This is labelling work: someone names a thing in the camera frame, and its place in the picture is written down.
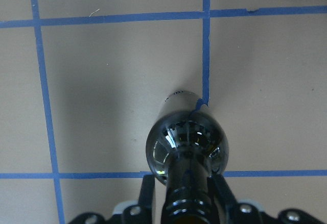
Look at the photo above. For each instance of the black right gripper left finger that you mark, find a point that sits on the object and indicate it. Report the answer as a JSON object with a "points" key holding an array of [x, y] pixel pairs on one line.
{"points": [[146, 200]]}

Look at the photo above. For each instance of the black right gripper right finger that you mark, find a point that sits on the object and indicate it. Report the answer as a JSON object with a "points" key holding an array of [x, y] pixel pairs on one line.
{"points": [[223, 193]]}

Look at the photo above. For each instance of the dark glass wine bottle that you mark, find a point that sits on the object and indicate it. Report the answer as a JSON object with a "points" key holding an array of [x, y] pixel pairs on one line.
{"points": [[185, 148]]}

